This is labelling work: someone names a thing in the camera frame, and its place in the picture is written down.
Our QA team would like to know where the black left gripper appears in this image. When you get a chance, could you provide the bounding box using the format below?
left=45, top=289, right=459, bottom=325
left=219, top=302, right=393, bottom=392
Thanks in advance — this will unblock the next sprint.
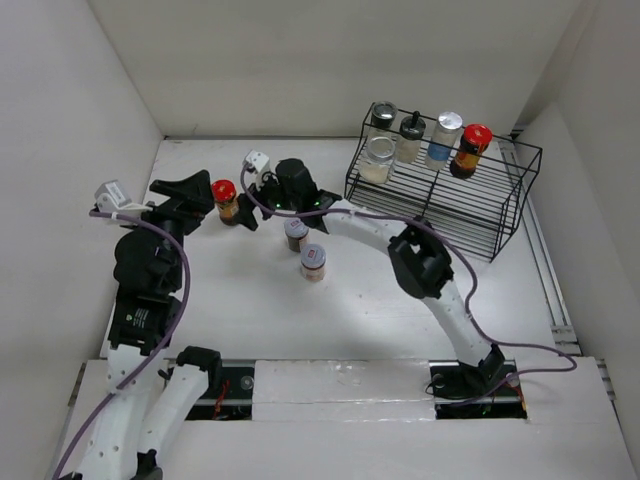
left=124, top=169, right=215, bottom=288

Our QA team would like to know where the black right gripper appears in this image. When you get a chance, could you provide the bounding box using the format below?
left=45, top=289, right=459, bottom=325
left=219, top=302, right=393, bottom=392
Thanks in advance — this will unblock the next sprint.
left=232, top=166, right=302, bottom=230

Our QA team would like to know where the small red-cap brown bottle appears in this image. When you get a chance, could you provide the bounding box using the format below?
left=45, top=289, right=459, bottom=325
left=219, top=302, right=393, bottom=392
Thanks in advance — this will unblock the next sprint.
left=211, top=179, right=239, bottom=226

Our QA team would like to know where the grey-lid dark sauce jar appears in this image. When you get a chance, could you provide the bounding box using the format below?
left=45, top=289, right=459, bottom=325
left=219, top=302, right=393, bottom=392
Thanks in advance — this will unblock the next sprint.
left=284, top=218, right=309, bottom=253

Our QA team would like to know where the silver-lid white powder jar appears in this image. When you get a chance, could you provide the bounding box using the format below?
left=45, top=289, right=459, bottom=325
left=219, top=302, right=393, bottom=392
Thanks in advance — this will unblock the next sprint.
left=359, top=136, right=395, bottom=184

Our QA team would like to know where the black-pump-lid spice jar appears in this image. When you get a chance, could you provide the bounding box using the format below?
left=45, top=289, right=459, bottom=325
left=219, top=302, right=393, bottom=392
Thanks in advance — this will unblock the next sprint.
left=396, top=111, right=426, bottom=163

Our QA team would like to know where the silver-lid blue-label jar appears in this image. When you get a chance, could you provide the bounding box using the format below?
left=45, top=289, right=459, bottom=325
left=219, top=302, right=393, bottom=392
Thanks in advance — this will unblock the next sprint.
left=425, top=111, right=463, bottom=171

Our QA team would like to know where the red-lid brown sauce bottle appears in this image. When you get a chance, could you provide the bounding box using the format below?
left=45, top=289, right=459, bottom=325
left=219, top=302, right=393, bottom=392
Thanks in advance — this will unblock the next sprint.
left=449, top=123, right=493, bottom=179

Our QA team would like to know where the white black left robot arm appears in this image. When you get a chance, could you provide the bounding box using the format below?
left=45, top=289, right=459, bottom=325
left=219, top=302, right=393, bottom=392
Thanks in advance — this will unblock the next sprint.
left=53, top=170, right=223, bottom=479

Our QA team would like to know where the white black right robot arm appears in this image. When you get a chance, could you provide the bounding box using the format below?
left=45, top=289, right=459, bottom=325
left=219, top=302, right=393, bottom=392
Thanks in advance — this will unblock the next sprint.
left=236, top=151, right=505, bottom=399

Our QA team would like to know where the grey-lid reddish sauce jar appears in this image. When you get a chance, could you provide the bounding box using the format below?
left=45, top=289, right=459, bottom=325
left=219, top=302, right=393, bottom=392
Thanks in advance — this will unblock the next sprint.
left=300, top=243, right=326, bottom=282

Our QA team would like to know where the glass-lid spice jar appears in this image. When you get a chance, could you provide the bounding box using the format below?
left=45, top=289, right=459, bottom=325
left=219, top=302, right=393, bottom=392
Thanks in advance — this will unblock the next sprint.
left=368, top=101, right=397, bottom=139

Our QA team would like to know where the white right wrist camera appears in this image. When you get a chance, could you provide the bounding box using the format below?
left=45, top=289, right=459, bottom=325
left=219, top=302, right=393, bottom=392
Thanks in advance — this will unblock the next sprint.
left=243, top=150, right=271, bottom=190

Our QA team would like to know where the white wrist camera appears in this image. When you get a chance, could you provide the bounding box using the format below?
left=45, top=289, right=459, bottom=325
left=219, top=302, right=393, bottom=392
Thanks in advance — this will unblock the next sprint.
left=243, top=150, right=271, bottom=190
left=94, top=180, right=147, bottom=213

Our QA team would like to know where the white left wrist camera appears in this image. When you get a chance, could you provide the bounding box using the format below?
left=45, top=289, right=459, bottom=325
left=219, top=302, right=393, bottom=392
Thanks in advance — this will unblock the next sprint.
left=94, top=180, right=147, bottom=213

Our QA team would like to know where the black wire shelf rack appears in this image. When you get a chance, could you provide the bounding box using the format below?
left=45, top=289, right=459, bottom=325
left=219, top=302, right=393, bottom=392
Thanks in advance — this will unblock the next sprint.
left=344, top=103, right=543, bottom=261

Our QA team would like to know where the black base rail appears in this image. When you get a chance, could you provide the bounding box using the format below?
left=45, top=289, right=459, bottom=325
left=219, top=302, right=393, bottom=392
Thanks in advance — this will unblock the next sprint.
left=187, top=360, right=527, bottom=423

